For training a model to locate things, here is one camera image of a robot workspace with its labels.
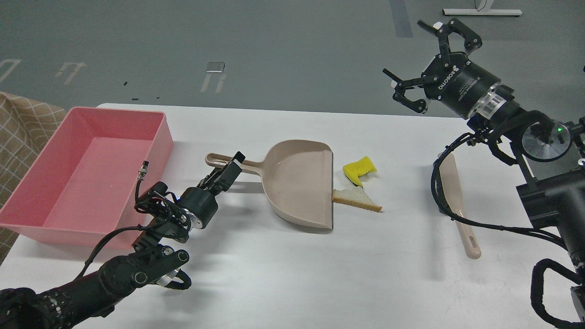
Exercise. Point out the beige hand brush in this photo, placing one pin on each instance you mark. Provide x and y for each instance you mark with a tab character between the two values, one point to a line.
454	196

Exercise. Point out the pink plastic bin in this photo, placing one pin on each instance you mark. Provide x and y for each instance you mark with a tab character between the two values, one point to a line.
81	186

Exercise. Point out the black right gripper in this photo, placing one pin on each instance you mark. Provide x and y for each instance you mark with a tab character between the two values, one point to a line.
457	82

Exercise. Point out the beige checkered cloth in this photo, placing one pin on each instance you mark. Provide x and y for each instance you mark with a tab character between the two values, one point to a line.
26	126

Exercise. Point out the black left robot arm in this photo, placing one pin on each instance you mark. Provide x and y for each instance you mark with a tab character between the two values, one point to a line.
151	263

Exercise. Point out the yellow sponge piece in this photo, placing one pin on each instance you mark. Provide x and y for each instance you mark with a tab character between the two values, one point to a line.
354	170

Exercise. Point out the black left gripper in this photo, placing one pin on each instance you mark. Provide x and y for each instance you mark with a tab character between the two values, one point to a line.
201	203

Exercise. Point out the beige plastic dustpan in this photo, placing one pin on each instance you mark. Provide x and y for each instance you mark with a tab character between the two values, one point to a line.
297	178

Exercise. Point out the white table leg base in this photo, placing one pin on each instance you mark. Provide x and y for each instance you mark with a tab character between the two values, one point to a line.
483	8

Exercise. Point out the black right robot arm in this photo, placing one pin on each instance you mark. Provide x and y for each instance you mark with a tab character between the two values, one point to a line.
549	153

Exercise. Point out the triangular bread slice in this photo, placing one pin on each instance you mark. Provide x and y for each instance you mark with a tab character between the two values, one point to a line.
355	197

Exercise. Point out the metal floor plate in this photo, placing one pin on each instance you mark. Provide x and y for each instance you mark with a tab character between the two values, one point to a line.
215	67

